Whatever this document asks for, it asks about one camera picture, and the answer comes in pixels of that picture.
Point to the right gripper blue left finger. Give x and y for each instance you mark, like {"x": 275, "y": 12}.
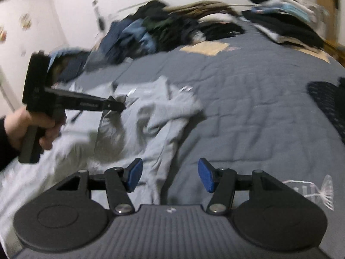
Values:
{"x": 120, "y": 182}

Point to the stack of folded clothes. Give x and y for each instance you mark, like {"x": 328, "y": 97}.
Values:
{"x": 289, "y": 21}

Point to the blue patterned pillow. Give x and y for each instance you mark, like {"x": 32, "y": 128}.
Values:
{"x": 67, "y": 64}

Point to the grey quilted bedspread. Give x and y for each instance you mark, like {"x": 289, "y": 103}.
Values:
{"x": 257, "y": 115}

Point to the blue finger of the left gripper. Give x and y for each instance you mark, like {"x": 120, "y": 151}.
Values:
{"x": 111, "y": 104}

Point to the person's left hand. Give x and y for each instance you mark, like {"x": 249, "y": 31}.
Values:
{"x": 18, "y": 124}

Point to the light grey hoodie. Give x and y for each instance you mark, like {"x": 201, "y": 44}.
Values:
{"x": 149, "y": 128}

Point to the pile of unfolded dark clothes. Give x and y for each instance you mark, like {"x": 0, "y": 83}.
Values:
{"x": 156, "y": 27}

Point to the dark dotted folded garment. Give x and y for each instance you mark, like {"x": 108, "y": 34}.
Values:
{"x": 330, "y": 100}

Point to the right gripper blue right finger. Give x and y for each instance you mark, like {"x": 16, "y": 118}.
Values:
{"x": 221, "y": 183}

